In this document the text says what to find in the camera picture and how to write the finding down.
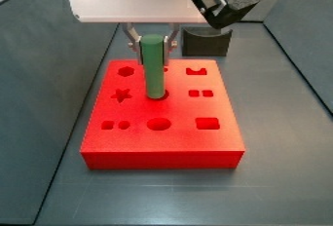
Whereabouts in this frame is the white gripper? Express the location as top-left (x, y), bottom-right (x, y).
top-left (69, 0), bottom-right (206, 65)

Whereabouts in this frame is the red shape-sorting board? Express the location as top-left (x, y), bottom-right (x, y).
top-left (80, 59), bottom-right (244, 170)

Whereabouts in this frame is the green cylinder peg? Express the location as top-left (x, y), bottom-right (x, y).
top-left (140, 34), bottom-right (166, 99)

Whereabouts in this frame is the black curved peg holder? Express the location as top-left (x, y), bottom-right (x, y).
top-left (180, 26), bottom-right (232, 57)

